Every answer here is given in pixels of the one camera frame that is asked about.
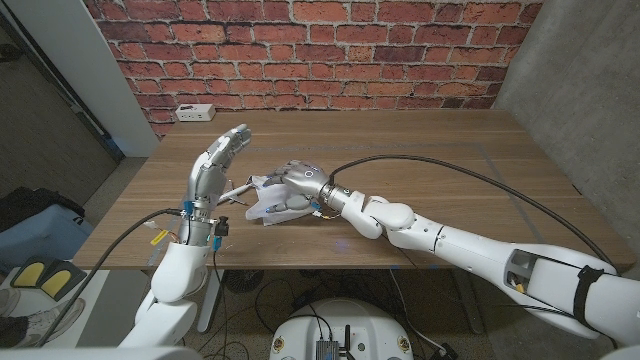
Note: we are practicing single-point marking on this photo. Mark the blue storage box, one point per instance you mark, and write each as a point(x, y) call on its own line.
point(40, 240)

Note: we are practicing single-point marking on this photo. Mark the white toy plane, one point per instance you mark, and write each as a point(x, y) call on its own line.
point(235, 192)

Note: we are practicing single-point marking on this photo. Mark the grey table leg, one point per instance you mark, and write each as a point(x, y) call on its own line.
point(470, 305)

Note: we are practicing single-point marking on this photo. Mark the black round fan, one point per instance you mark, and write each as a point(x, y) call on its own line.
point(245, 281)

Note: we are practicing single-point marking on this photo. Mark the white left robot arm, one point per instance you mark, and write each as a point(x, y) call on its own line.
point(180, 280)

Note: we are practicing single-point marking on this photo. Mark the white table leg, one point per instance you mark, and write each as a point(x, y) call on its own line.
point(207, 305)

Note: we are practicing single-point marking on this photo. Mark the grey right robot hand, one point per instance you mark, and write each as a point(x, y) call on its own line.
point(295, 185)

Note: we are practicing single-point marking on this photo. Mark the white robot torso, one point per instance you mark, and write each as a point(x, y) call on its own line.
point(345, 320)

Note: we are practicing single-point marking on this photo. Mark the red brick printed backdrop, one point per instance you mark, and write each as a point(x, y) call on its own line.
point(320, 50)

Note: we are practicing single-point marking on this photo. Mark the black bag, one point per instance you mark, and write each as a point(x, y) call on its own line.
point(30, 202)

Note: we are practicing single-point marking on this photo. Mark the white handkerchief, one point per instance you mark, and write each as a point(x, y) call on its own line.
point(260, 207)

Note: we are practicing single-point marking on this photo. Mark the yellow black foot pedal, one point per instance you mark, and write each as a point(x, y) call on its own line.
point(59, 281)
point(30, 274)

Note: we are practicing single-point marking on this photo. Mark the white power strip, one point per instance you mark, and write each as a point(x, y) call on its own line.
point(195, 112)

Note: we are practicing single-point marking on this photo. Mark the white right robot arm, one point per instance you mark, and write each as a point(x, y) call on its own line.
point(500, 255)

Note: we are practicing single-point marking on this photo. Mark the grey sneaker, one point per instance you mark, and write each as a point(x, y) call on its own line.
point(50, 322)
point(7, 302)

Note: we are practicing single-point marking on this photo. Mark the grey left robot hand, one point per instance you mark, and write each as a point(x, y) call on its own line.
point(215, 165)

